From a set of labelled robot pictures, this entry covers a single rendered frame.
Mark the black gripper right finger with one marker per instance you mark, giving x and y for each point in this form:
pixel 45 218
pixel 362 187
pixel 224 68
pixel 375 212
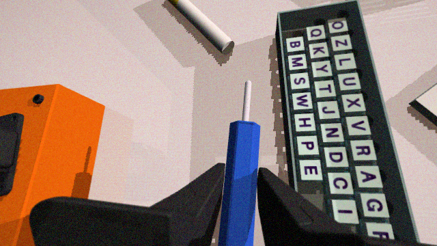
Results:
pixel 288 219

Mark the black keyboard with white keys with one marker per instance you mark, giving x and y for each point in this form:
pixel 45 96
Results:
pixel 340 147

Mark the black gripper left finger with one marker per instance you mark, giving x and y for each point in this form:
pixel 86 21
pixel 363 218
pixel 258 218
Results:
pixel 185 218

